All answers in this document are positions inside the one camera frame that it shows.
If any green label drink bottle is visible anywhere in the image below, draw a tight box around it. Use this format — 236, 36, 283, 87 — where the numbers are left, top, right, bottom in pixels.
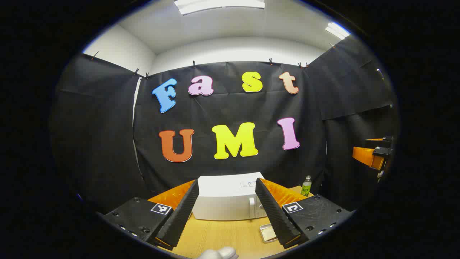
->
301, 175, 312, 197

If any white rectangular tray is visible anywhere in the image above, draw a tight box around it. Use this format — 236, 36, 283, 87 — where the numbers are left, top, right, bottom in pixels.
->
259, 223, 279, 244

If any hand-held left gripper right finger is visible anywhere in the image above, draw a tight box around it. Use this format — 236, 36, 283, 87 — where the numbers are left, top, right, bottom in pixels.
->
254, 177, 355, 249

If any white microwave oven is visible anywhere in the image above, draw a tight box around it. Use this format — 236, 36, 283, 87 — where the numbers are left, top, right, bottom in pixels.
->
192, 172, 268, 221

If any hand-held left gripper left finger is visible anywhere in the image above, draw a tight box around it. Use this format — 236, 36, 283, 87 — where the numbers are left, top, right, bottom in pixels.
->
102, 179, 200, 251

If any ceiling light panel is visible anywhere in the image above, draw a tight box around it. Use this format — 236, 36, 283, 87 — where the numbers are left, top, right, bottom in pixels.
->
325, 22, 351, 40
174, 0, 266, 15

